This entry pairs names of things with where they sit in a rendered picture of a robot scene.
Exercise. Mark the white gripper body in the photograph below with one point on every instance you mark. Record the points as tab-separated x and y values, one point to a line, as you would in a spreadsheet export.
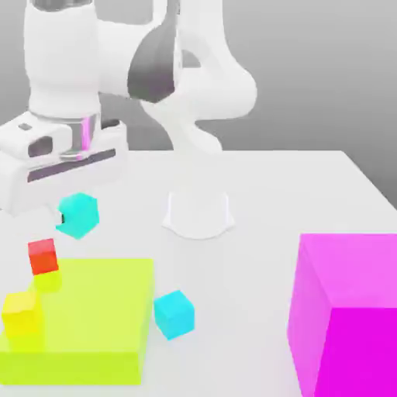
77	183

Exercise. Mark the small yellow cube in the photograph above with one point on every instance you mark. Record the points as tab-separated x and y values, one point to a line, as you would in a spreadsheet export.
21	313

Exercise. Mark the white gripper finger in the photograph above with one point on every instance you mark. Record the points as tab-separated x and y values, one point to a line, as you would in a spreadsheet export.
55	214

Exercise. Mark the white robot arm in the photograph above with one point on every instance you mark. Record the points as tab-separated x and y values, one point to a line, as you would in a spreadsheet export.
198	93

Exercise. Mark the small red cube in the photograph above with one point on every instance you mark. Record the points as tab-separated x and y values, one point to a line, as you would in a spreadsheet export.
43	257

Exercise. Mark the large magenta box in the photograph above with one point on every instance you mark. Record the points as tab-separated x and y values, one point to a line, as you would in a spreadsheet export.
347	310

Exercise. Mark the large lime box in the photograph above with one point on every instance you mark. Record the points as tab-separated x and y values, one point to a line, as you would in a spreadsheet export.
93	310

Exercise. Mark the small cyan cube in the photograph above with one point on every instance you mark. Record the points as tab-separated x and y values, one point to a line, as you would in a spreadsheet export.
174	314
80	215

